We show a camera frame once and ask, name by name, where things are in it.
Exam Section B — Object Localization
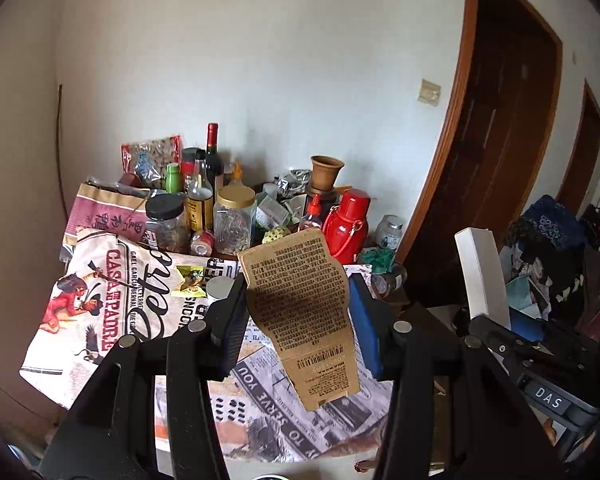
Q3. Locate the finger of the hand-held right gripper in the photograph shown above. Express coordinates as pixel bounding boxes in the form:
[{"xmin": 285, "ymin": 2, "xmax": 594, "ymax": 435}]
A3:
[
  {"xmin": 467, "ymin": 315, "xmax": 531, "ymax": 368},
  {"xmin": 509, "ymin": 306, "xmax": 600, "ymax": 361}
]

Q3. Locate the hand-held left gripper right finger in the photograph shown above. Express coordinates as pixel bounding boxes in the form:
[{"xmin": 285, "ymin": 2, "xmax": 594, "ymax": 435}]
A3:
[{"xmin": 349, "ymin": 275, "xmax": 568, "ymax": 480}]

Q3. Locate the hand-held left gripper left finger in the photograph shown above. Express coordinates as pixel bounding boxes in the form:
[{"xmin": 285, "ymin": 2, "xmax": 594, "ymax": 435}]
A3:
[{"xmin": 40, "ymin": 275, "xmax": 251, "ymax": 480}]

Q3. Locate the white cardboard box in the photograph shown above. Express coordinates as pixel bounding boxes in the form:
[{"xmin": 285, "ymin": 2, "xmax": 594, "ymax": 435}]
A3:
[{"xmin": 454, "ymin": 227, "xmax": 512, "ymax": 331}]

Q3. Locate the yellow snack wrapper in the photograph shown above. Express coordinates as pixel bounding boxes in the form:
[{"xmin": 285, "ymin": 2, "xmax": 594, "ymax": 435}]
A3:
[{"xmin": 174, "ymin": 266, "xmax": 208, "ymax": 298}]

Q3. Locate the brown printed paper card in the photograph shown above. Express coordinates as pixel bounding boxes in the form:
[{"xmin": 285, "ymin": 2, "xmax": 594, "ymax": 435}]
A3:
[{"xmin": 237, "ymin": 227, "xmax": 363, "ymax": 413}]

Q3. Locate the small metal can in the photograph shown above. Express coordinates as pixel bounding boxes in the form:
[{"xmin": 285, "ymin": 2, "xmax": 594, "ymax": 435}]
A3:
[{"xmin": 206, "ymin": 276, "xmax": 233, "ymax": 303}]

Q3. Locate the dark glass jar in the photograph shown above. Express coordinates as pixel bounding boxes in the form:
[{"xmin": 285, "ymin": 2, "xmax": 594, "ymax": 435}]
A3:
[{"xmin": 372, "ymin": 264, "xmax": 408, "ymax": 296}]

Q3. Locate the green plastic bag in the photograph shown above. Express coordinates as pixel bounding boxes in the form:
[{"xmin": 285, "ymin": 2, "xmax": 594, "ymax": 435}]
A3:
[{"xmin": 357, "ymin": 249, "xmax": 396, "ymax": 276}]

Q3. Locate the small can with red label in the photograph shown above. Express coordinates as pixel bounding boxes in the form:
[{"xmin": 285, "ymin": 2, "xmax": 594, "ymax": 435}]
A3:
[{"xmin": 190, "ymin": 230, "xmax": 216, "ymax": 257}]

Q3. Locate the clear glass jar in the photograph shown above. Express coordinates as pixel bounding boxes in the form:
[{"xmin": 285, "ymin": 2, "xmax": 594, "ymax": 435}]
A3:
[{"xmin": 376, "ymin": 215, "xmax": 405, "ymax": 253}]

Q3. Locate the yellow-green bumpy fruit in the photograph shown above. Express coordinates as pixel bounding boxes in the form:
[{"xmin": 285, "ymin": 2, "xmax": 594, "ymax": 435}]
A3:
[{"xmin": 262, "ymin": 225, "xmax": 292, "ymax": 245}]

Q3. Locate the blue patterned cloth pile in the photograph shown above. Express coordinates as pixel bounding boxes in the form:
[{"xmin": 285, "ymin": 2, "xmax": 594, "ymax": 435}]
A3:
[{"xmin": 500, "ymin": 195, "xmax": 588, "ymax": 256}]

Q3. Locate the red thermos flask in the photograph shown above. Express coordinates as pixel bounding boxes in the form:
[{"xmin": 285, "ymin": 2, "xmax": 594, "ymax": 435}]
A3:
[{"xmin": 322, "ymin": 189, "xmax": 371, "ymax": 265}]

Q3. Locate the glass jar with gold lid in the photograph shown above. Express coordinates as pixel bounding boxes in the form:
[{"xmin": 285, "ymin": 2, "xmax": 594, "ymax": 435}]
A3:
[{"xmin": 213, "ymin": 185, "xmax": 257, "ymax": 256}]

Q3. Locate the glass jar with black lid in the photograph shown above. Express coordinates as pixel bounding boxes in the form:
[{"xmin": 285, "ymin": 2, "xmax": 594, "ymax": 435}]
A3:
[{"xmin": 145, "ymin": 192, "xmax": 191, "ymax": 255}]

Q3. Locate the red squeeze sauce bottle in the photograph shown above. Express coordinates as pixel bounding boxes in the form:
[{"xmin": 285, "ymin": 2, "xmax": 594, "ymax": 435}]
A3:
[{"xmin": 298, "ymin": 193, "xmax": 328, "ymax": 233}]

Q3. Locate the dark sauce bottle yellow label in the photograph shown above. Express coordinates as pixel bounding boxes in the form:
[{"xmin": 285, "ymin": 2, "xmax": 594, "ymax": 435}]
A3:
[{"xmin": 186, "ymin": 149, "xmax": 215, "ymax": 233}]

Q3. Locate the printed newspaper-style tablecloth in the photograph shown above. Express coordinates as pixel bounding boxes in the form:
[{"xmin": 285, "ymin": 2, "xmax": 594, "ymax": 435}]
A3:
[{"xmin": 20, "ymin": 227, "xmax": 396, "ymax": 463}]

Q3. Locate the silver foil bag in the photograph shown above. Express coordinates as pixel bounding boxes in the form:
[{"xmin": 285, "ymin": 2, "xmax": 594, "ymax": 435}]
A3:
[{"xmin": 275, "ymin": 169, "xmax": 313, "ymax": 196}]

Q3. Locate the brown clay vase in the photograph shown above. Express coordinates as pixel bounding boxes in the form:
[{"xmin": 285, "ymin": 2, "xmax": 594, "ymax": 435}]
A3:
[{"xmin": 310, "ymin": 155, "xmax": 346, "ymax": 196}]

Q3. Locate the pink and tan paper bag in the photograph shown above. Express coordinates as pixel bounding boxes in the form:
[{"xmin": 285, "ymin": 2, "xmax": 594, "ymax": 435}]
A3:
[{"xmin": 62, "ymin": 180, "xmax": 151, "ymax": 248}]

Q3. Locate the dark jar with red label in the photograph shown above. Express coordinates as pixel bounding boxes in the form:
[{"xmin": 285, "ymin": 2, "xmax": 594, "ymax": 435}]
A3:
[{"xmin": 181, "ymin": 147, "xmax": 203, "ymax": 191}]

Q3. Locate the dark wine bottle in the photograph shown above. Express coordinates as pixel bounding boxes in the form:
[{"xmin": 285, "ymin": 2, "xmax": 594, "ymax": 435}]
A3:
[{"xmin": 204, "ymin": 123, "xmax": 225, "ymax": 196}]

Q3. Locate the dark wooden door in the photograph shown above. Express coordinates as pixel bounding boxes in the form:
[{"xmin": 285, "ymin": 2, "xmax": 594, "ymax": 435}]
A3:
[
  {"xmin": 395, "ymin": 0, "xmax": 563, "ymax": 306},
  {"xmin": 555, "ymin": 79, "xmax": 600, "ymax": 216}
]

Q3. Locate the red snack bag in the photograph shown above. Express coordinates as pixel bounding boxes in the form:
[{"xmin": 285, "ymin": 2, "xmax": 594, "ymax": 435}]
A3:
[{"xmin": 121, "ymin": 135, "xmax": 185, "ymax": 188}]

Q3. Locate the beige light switch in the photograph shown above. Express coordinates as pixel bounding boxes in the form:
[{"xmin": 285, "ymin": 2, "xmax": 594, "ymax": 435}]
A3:
[{"xmin": 417, "ymin": 79, "xmax": 442, "ymax": 107}]

